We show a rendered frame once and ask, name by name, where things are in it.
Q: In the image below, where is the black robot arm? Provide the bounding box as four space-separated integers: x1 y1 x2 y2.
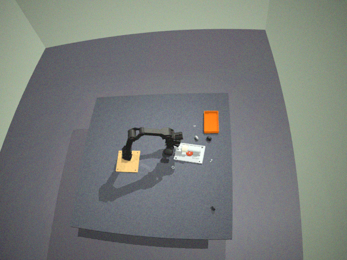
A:
121 127 183 161

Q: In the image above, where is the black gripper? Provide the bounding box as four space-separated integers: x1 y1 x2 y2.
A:
164 140 174 156

